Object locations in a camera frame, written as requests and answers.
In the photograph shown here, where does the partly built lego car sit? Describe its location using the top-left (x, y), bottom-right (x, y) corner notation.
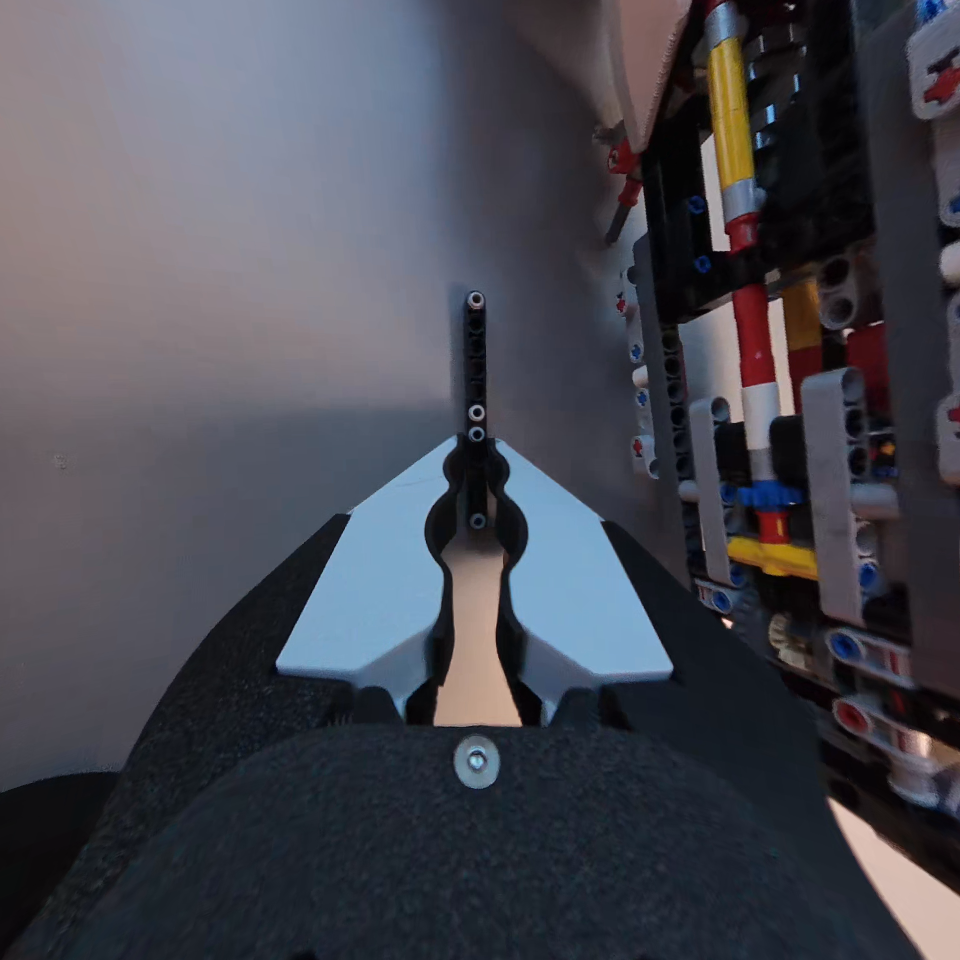
top-left (603, 0), bottom-right (960, 901)

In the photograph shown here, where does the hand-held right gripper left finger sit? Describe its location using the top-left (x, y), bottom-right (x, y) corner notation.
top-left (276, 433), bottom-right (462, 725)

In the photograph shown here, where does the black lego beam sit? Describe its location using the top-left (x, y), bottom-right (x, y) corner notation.
top-left (462, 291), bottom-right (489, 530)

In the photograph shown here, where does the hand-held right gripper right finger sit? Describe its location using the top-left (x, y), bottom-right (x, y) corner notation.
top-left (491, 437), bottom-right (674, 725)

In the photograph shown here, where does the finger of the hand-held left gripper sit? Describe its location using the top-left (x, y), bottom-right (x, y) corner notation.
top-left (609, 0), bottom-right (695, 151)

